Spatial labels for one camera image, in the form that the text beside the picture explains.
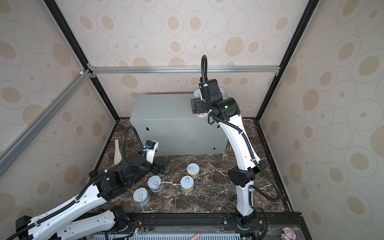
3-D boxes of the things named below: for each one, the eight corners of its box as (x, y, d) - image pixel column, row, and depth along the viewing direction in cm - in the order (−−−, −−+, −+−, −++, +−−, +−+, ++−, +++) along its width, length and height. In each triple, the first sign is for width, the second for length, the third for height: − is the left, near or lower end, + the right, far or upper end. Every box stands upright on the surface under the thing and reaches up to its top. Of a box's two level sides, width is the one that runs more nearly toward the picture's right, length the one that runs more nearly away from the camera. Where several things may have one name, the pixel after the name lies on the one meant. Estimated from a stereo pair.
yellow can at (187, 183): (180, 191, 86) (179, 188, 81) (181, 179, 90) (180, 175, 85) (193, 191, 86) (193, 188, 81) (193, 179, 90) (193, 175, 86)
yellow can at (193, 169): (185, 173, 93) (184, 169, 88) (191, 165, 96) (191, 160, 92) (195, 180, 90) (195, 176, 85) (201, 171, 94) (201, 167, 89)
